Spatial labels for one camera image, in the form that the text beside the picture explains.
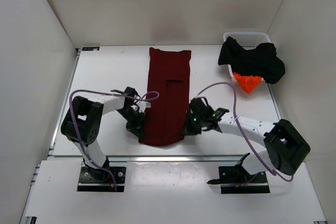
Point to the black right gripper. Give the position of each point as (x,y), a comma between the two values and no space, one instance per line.
(189,129)

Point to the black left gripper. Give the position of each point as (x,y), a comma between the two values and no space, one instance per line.
(139,131)

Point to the dark red t shirt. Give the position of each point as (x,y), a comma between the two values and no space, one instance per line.
(169,75)

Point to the black t shirt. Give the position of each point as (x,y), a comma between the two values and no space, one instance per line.
(278,70)

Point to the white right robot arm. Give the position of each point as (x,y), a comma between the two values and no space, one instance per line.
(285,148)

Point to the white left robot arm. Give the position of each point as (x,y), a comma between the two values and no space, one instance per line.
(81,124)

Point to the orange t shirt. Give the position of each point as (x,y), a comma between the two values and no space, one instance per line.
(247,83)

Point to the dark logo sticker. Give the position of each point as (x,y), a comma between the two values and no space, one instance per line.
(90,48)

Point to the white plastic laundry basket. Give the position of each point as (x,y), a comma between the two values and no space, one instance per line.
(245,48)

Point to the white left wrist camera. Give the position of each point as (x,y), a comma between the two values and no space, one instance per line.
(144,105)

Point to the aluminium front table rail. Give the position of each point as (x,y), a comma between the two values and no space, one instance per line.
(179,158)

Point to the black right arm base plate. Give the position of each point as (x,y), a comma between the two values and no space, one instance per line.
(236,180)

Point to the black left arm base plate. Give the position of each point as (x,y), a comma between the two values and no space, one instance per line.
(91,180)

